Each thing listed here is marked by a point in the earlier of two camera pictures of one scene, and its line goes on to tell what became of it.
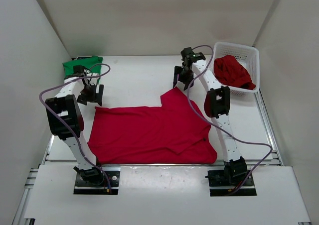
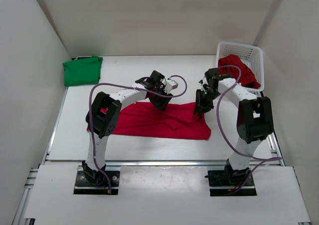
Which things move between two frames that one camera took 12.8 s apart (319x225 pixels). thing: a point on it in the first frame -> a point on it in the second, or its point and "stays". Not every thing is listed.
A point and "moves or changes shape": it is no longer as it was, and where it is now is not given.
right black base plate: [219, 186] stays
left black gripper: [94, 97] -> [161, 104]
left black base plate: [82, 187] stays
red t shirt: [175, 133] moves or changes shape
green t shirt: [86, 62] stays
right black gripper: [188, 82] -> [200, 106]
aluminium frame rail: [254, 163] stays
